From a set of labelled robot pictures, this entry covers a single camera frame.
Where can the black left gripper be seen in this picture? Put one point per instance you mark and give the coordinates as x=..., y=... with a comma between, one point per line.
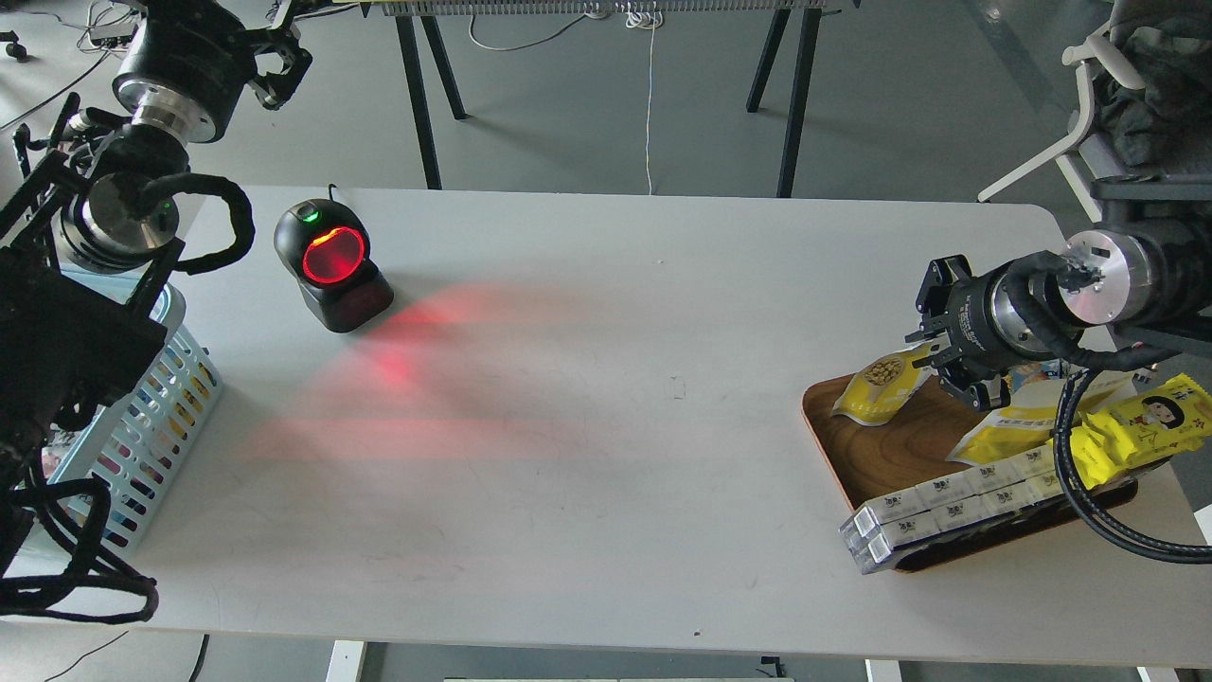
x=180, y=71

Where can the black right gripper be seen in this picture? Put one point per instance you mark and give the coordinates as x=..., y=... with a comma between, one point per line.
x=957, y=322

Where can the yellow white nut snack pouch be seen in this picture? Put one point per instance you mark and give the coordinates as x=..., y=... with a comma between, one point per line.
x=878, y=391

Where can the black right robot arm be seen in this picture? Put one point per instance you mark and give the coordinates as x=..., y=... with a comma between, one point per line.
x=1128, y=294

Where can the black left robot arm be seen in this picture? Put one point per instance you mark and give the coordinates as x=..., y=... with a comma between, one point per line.
x=108, y=210

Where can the blue snack packet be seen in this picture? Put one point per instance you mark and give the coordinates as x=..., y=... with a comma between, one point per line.
x=1034, y=372

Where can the yellow white flat snack pouch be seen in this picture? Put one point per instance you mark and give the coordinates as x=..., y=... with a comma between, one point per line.
x=1027, y=422

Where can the white boxed snack row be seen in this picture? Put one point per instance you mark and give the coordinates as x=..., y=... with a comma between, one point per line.
x=958, y=544
x=929, y=510

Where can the yellow cartoon face snack bag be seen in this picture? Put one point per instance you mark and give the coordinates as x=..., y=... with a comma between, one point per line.
x=1138, y=431

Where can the light blue plastic basket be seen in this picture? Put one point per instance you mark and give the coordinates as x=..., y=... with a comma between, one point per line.
x=138, y=446

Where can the brown wooden tray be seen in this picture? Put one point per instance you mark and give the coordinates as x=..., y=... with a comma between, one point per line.
x=867, y=461

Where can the black barcode scanner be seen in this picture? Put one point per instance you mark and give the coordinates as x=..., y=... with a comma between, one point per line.
x=326, y=247

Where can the black table legs right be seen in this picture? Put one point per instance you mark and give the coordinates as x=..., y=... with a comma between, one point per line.
x=810, y=24

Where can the floor power strip with cables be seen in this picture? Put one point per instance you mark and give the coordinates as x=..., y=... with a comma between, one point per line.
x=61, y=33

